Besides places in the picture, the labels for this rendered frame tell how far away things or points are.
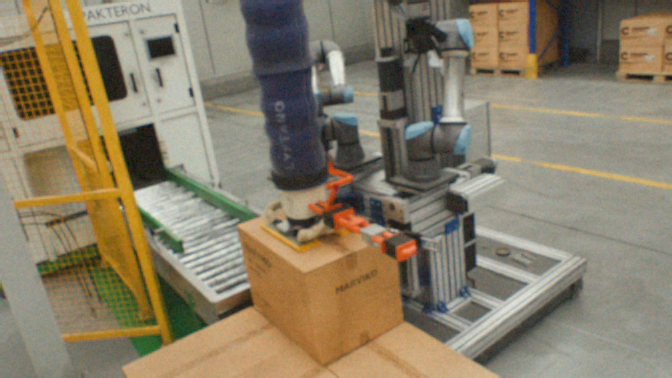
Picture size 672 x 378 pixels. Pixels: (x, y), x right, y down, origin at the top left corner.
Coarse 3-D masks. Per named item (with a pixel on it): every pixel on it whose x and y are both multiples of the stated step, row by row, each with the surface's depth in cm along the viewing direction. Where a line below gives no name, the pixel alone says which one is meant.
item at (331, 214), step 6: (336, 204) 200; (324, 210) 198; (330, 210) 199; (336, 210) 198; (342, 210) 197; (348, 210) 194; (324, 216) 197; (330, 216) 192; (336, 216) 192; (342, 216) 193; (324, 222) 198; (330, 222) 195; (336, 222) 192; (336, 228) 193
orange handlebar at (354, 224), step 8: (344, 176) 236; (352, 176) 233; (328, 184) 227; (336, 184) 228; (344, 184) 231; (320, 200) 211; (312, 208) 207; (320, 208) 203; (352, 216) 193; (344, 224) 189; (352, 224) 185; (360, 224) 188; (368, 224) 185; (352, 232) 186; (384, 232) 177; (376, 240) 174; (408, 248) 165
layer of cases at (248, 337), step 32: (224, 320) 240; (256, 320) 237; (160, 352) 224; (192, 352) 221; (224, 352) 218; (256, 352) 215; (288, 352) 213; (352, 352) 207; (384, 352) 205; (416, 352) 202; (448, 352) 200
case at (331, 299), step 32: (256, 224) 234; (256, 256) 226; (288, 256) 202; (320, 256) 198; (352, 256) 198; (384, 256) 207; (256, 288) 240; (288, 288) 206; (320, 288) 193; (352, 288) 202; (384, 288) 210; (288, 320) 217; (320, 320) 197; (352, 320) 205; (384, 320) 214; (320, 352) 200
